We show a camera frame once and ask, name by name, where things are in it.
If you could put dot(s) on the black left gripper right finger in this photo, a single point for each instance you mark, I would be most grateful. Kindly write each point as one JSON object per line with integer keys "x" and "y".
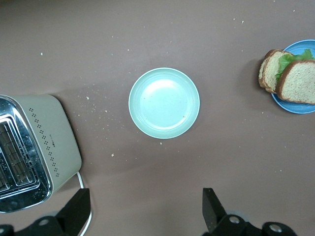
{"x": 211, "y": 209}

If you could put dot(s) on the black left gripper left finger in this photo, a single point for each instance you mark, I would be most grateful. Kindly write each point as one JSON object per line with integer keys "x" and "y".
{"x": 76, "y": 211}

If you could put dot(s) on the brown bread slice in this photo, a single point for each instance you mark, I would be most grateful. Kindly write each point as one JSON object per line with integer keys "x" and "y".
{"x": 269, "y": 70}
{"x": 299, "y": 82}

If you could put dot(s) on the green lettuce leaf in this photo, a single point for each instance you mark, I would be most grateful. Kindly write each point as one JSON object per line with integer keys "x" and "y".
{"x": 285, "y": 60}

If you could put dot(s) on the light green plate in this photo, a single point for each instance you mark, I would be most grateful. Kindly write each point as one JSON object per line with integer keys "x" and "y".
{"x": 164, "y": 103}

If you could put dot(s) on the blue plate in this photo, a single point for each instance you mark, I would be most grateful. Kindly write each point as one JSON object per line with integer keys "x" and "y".
{"x": 297, "y": 108}

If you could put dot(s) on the beige chrome toaster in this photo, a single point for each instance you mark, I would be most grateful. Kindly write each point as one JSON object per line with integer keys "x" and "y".
{"x": 56, "y": 137}

